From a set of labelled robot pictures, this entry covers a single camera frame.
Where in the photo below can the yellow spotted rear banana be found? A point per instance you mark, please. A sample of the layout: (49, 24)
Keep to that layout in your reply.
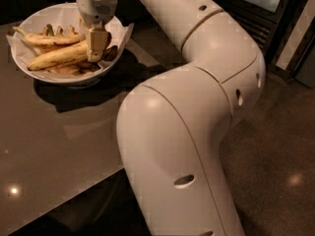
(49, 37)

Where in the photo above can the bananas underneath in bowl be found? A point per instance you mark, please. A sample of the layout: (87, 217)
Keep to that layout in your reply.
(86, 67)

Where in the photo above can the large yellow top banana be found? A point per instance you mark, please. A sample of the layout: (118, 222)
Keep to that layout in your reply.
(64, 56)

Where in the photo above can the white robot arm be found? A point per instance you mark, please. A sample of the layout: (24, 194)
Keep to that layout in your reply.
(169, 127)

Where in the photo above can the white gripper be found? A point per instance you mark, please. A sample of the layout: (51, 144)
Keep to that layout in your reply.
(94, 8)

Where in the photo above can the black glass-door refrigerator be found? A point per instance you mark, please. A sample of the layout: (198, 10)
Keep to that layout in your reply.
(266, 20)

